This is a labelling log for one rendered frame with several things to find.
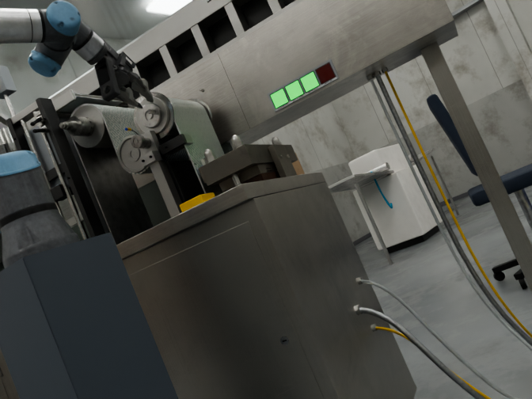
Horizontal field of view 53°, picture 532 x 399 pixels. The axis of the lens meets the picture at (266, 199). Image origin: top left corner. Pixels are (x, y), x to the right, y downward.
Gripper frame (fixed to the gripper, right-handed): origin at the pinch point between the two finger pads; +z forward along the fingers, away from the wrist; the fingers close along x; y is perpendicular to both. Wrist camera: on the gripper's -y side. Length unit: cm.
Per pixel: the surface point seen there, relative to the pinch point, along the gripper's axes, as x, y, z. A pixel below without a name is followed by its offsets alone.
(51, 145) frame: 34.1, -1.3, -5.1
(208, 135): -3.5, 7.4, 26.5
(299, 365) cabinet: -23, -75, 38
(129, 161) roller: 17.4, -3.8, 12.5
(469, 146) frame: -76, -2, 74
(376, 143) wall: 111, 694, 738
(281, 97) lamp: -28.0, 18.5, 35.0
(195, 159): -3.5, -9.1, 20.2
